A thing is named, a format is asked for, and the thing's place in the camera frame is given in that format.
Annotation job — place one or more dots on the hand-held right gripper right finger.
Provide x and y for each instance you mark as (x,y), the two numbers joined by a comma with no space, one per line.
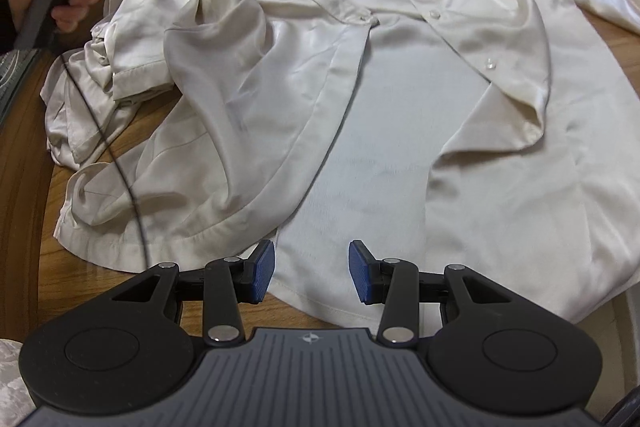
(360,272)

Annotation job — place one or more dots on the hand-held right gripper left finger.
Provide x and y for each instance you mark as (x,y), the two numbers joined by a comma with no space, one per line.
(262,269)

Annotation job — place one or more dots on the white satin button shirt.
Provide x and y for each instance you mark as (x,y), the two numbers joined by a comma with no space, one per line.
(380,117)

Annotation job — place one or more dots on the person's left forearm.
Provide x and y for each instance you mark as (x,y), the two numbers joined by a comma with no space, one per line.
(6,22)

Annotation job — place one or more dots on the striped glass desk partition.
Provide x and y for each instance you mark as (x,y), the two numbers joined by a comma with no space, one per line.
(12,77)

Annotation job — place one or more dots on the crumpled beige garment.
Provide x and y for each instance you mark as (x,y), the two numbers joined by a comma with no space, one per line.
(75,122)

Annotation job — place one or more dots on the grey patterned clothing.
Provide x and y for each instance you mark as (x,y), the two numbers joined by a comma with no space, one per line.
(15,382)

